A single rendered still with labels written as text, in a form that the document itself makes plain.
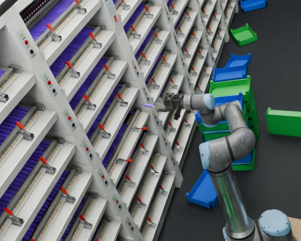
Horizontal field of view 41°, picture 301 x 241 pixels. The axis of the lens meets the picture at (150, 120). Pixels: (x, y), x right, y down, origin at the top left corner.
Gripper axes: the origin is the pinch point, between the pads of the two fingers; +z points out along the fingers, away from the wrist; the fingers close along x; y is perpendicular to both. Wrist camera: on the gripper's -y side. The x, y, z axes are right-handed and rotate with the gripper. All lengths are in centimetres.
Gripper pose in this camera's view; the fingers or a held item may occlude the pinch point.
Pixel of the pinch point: (155, 106)
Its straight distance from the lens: 241.3
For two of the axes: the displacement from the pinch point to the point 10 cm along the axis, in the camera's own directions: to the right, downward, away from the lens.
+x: -3.1, 6.5, -6.9
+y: -3.0, -7.6, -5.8
